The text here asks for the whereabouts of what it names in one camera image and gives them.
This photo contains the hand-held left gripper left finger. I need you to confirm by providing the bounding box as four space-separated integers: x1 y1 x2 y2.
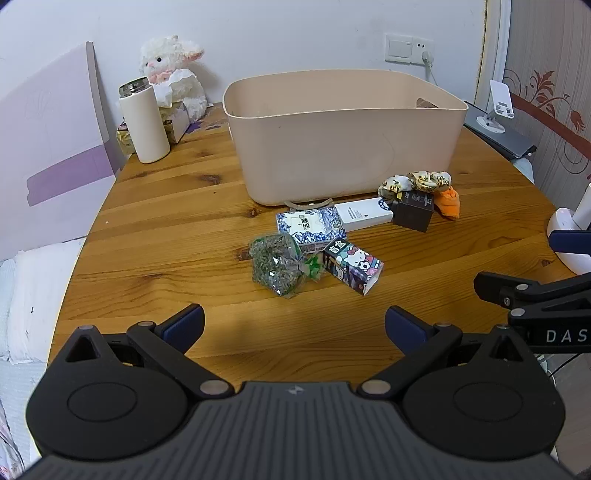
64 303 234 400

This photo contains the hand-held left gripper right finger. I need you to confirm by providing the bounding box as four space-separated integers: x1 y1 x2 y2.
357 305 530 400

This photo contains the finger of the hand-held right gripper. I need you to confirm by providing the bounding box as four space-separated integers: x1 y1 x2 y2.
548 229 591 255
474 271 591 325

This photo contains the white round device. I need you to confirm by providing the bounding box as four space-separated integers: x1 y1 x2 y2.
547 182 591 274

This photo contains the cartoon printed box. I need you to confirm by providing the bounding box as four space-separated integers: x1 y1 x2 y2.
322 237 385 296

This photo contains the orange sock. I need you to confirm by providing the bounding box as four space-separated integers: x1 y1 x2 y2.
434 185 462 222

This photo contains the clear bag of dried herbs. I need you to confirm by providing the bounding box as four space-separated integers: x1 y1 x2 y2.
248 232 308 300

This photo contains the small green packet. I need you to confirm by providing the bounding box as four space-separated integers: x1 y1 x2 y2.
299 244 327 282

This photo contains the black square box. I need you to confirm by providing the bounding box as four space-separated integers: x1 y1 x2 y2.
392 190 435 233

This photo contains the grey laptop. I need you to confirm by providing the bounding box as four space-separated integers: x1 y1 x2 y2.
463 102 538 160

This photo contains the white rectangular box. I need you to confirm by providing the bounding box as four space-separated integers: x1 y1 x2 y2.
334 198 394 233

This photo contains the blue and white patterned box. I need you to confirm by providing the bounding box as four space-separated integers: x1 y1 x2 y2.
276 206 347 246

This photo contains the white pillow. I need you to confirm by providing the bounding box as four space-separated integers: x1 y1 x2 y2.
0 237 88 365

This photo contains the white phone stand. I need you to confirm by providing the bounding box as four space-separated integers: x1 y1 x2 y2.
475 79 517 133

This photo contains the beige plastic storage basket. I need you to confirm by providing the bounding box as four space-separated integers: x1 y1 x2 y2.
222 69 469 207

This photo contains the gold foil packet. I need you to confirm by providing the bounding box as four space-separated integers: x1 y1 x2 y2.
115 121 137 156

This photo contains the patterned bed sheet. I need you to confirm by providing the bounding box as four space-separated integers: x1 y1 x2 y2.
0 360 33 480

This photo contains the white thermos bottle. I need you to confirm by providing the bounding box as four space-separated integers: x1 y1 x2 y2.
118 78 171 164

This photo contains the tissue box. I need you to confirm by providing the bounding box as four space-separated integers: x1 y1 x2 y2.
154 68 194 144

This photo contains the white and purple flat box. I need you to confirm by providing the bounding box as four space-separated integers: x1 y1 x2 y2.
0 41 123 262

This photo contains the white plush lamb toy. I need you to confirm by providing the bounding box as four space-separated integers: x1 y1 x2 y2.
139 34 208 121

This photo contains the brown hair tie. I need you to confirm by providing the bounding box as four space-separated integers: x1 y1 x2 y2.
284 198 334 211

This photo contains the white plug with cable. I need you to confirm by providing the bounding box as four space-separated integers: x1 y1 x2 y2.
420 50 438 87

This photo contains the white wall switch socket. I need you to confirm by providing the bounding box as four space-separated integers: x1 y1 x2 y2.
385 33 436 66

